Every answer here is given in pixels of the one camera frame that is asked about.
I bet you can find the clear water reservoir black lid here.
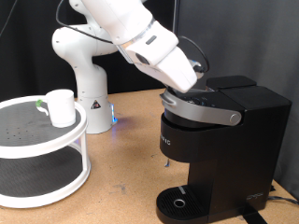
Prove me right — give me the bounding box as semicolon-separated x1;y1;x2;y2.
205;75;258;92

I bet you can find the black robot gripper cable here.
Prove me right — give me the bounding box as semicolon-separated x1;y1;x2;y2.
55;0;210;75

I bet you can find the white two-tier turntable shelf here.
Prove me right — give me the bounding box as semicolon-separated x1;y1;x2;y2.
0;94;92;209

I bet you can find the black curtain backdrop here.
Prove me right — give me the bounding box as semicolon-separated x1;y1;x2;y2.
0;0;176;103

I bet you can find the white mug green taped handle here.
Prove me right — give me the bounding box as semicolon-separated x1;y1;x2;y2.
35;89;78;129

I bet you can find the black power cable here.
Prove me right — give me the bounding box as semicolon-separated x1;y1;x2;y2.
266;195;299;207

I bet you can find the silver coffee machine handle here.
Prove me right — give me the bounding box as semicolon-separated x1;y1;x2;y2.
159;89;243;127

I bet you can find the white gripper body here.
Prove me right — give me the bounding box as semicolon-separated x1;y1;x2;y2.
134;46;199;94

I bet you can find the black Keurig coffee machine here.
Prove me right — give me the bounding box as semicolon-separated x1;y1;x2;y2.
155;75;293;224

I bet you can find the black tape strip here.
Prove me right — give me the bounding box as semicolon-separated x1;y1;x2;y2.
241;211;269;224

